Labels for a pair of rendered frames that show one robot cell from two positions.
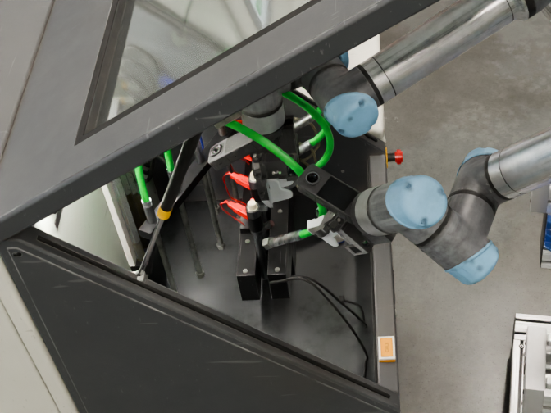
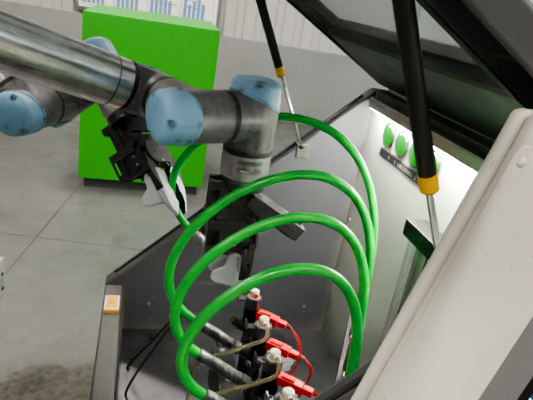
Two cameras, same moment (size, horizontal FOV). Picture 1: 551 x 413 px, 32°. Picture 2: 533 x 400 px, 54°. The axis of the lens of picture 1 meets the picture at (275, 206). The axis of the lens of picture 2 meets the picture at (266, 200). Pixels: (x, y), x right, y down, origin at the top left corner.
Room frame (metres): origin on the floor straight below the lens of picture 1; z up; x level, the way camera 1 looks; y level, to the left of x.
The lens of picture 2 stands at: (1.98, -0.29, 1.61)
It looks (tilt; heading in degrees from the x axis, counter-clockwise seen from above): 21 degrees down; 155
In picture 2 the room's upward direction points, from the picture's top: 10 degrees clockwise
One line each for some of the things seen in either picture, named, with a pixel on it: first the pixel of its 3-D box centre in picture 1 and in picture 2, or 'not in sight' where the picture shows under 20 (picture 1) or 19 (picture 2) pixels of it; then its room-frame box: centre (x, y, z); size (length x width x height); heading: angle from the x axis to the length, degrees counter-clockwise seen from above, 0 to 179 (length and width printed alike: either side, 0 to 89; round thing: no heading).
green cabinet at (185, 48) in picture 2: not in sight; (148, 99); (-2.35, 0.50, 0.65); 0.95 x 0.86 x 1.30; 79
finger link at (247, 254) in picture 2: not in sight; (245, 254); (1.29, 0.01, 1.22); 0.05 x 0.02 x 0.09; 171
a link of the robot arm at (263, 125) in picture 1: (262, 112); (245, 166); (1.27, -0.01, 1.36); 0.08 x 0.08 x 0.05
